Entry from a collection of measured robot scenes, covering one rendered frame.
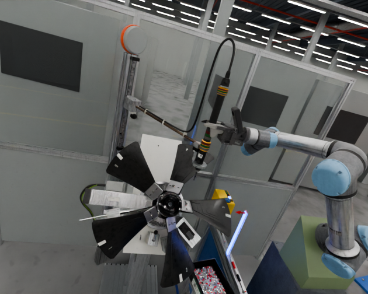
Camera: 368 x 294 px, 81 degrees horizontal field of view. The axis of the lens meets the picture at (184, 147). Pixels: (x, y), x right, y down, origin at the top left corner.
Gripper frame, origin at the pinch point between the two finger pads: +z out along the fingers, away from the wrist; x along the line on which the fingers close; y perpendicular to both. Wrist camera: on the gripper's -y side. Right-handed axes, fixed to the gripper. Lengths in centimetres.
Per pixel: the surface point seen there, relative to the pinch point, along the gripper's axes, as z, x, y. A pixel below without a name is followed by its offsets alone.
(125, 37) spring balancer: 43, 52, -24
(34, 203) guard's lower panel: 96, 70, 116
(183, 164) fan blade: 0.3, 14.1, 29.7
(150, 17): 32, 71, -39
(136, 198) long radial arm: 21, 8, 51
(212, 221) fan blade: -17, -7, 47
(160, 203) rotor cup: 10.9, -5.4, 41.5
